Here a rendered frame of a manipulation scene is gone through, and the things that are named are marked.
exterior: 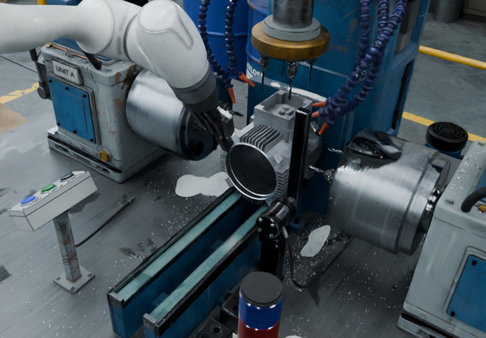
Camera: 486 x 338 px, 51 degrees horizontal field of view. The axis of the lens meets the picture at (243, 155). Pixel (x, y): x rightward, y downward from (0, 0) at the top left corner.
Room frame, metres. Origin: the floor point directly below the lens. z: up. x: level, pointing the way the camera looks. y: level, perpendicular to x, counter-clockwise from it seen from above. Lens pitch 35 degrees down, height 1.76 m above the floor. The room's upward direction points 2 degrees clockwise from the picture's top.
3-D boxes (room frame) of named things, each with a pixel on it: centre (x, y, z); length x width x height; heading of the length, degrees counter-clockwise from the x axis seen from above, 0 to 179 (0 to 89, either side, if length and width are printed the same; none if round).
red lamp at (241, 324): (0.47, -0.03, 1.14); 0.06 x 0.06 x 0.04
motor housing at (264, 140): (1.08, -0.07, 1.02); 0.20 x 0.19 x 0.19; 146
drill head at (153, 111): (1.28, 0.22, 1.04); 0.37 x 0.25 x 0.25; 57
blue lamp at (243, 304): (0.47, -0.03, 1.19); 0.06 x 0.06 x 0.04
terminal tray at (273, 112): (1.12, -0.10, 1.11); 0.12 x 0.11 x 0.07; 146
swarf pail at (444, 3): (5.15, -2.01, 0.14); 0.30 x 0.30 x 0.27
